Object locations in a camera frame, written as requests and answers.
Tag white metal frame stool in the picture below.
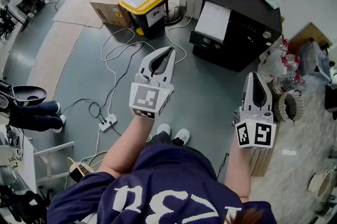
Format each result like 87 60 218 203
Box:
33 140 76 185

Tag white drawer front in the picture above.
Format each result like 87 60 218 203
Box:
189 1 233 49

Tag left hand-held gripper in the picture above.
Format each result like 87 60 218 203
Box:
128 46 177 120

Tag person's right forearm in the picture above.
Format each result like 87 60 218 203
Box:
223 136 253 199

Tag grey corrugated bucket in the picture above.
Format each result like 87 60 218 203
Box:
273 90 305 123

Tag white red plastic bag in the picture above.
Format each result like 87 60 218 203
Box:
257 34 301 84

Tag person's left white shoe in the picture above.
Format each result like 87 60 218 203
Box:
156 123 171 137

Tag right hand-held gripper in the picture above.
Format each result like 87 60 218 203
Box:
232 72 277 150

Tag black cable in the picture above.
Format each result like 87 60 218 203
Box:
62 40 146 137

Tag wooden plank platform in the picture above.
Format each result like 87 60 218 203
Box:
250 136 275 178

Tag yellow lid trash bin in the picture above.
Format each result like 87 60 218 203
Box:
118 0 171 40

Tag person's black trousers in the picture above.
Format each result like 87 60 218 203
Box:
146 130 185 148

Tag white power strip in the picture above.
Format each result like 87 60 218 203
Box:
98 113 118 132

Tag person's white shoe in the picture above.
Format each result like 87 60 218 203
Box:
174 128 191 146
156 123 171 137

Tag person's navy printed shirt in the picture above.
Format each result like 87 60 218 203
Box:
46 143 277 224

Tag grey plastic basin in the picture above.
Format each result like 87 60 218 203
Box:
12 85 48 107

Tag person's left forearm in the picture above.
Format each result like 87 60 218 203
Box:
97 114 155 179

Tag white round bowl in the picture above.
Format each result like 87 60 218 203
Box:
307 169 336 200

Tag person's right white shoe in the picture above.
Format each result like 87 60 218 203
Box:
174 128 191 146

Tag brown cardboard box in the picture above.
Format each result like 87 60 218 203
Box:
89 0 132 28

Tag white cable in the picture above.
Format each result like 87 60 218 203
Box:
78 4 201 163

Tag clear plastic bottle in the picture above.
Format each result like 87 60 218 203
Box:
272 72 301 95

